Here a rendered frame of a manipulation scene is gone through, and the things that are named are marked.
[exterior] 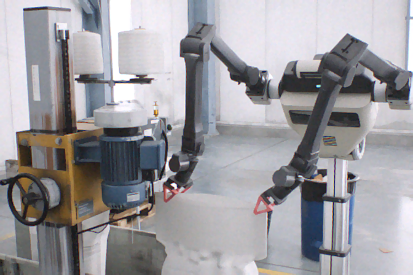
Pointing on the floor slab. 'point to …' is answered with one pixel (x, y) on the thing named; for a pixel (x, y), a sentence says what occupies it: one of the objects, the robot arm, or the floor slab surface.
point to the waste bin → (307, 237)
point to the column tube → (50, 127)
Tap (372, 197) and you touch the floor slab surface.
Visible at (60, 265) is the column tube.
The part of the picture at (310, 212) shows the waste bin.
